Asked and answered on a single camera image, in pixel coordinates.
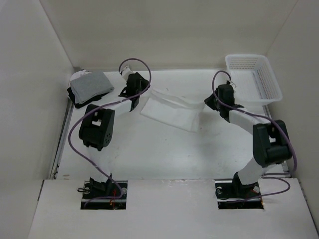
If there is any white tank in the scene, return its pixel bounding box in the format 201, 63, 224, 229
140, 89, 205, 132
69, 70, 91, 82

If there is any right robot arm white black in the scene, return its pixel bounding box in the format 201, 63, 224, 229
204, 84, 293, 197

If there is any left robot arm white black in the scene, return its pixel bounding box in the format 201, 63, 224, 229
79, 72, 150, 179

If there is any folded grey tank top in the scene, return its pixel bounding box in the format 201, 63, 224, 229
70, 71, 114, 103

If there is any folded white tank top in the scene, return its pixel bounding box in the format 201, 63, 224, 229
69, 70, 91, 82

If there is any folded black tank top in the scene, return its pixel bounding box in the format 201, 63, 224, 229
67, 87, 108, 109

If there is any white plastic mesh basket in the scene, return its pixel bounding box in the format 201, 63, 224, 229
225, 54, 283, 106

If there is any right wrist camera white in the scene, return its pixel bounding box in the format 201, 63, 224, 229
226, 80, 237, 88

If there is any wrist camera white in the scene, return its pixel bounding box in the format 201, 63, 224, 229
226, 80, 237, 88
120, 65, 134, 81

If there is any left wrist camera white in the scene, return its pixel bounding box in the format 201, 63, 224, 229
120, 65, 134, 81

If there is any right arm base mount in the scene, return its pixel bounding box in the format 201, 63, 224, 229
215, 180, 264, 210

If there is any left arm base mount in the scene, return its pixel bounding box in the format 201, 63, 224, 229
77, 178, 128, 210

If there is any metal table edge rail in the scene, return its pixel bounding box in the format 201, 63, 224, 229
47, 96, 73, 179

